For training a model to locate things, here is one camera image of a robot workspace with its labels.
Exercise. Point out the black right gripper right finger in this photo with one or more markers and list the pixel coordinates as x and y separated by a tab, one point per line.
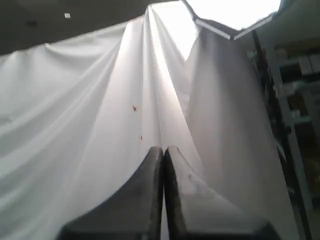
196	212

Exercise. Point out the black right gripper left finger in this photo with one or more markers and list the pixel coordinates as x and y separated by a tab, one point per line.
134	212

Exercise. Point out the white backdrop curtain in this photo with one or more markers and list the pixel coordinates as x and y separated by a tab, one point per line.
78	117

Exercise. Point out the metal storage shelf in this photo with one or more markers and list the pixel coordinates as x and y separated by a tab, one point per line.
295	70

